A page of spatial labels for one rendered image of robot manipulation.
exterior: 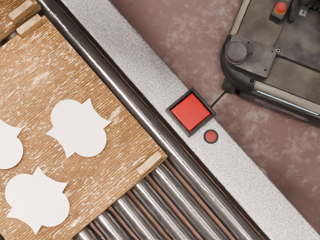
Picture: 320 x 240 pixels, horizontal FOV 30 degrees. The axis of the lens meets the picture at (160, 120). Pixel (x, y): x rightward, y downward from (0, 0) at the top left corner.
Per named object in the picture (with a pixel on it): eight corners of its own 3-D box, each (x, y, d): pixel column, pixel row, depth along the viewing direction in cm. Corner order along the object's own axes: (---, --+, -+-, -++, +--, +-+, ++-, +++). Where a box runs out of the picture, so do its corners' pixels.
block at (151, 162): (157, 153, 121) (157, 150, 119) (163, 159, 121) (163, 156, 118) (135, 171, 120) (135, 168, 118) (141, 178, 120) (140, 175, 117)
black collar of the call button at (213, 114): (192, 89, 127) (192, 86, 126) (215, 115, 126) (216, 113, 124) (165, 111, 126) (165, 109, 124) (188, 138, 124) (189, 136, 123)
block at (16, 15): (31, 3, 130) (28, -3, 127) (36, 8, 129) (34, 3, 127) (9, 20, 128) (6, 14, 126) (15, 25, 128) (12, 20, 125)
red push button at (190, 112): (191, 94, 127) (192, 92, 126) (210, 115, 126) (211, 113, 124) (170, 112, 126) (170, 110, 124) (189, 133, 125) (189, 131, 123)
